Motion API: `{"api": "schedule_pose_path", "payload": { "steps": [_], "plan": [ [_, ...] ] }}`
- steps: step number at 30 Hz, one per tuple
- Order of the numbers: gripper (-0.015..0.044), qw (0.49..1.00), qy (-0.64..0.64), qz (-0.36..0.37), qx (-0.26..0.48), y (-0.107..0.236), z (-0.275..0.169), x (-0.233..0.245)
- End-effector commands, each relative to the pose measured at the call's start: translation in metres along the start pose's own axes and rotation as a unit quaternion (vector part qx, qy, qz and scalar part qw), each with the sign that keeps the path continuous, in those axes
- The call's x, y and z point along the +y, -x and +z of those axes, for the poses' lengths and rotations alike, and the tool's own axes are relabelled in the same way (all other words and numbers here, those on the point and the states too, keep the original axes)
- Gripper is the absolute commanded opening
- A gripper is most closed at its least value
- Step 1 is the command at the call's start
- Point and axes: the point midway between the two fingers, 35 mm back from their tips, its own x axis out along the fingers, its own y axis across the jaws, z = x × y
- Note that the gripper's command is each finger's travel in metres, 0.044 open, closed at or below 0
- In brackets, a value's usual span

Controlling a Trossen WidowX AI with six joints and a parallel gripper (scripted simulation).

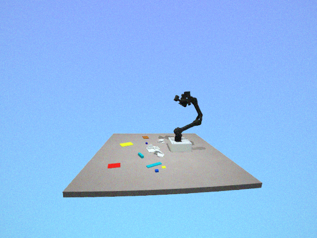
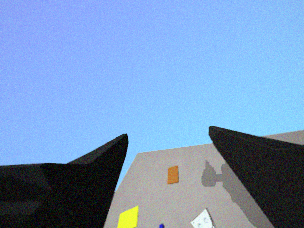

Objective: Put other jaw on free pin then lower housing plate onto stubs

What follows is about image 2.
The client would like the orange rectangular block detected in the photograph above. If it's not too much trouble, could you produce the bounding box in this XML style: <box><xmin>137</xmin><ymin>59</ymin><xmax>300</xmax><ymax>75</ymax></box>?
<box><xmin>167</xmin><ymin>166</ymin><xmax>179</xmax><ymax>184</ymax></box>

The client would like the yellow rectangular plate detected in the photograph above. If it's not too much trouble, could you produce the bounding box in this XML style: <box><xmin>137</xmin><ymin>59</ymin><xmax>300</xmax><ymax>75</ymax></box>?
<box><xmin>118</xmin><ymin>206</ymin><xmax>138</xmax><ymax>228</ymax></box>

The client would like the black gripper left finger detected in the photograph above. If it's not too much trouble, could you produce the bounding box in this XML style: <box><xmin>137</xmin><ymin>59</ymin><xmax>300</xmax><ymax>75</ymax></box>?
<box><xmin>0</xmin><ymin>133</ymin><xmax>129</xmax><ymax>228</ymax></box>

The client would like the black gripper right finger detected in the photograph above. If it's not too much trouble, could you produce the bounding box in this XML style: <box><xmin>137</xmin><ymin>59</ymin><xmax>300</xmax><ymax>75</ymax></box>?
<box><xmin>208</xmin><ymin>126</ymin><xmax>304</xmax><ymax>228</ymax></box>

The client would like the white metal plate with two holes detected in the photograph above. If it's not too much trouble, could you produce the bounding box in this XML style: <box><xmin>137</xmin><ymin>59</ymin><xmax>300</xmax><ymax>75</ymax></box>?
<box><xmin>191</xmin><ymin>210</ymin><xmax>212</xmax><ymax>228</ymax></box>

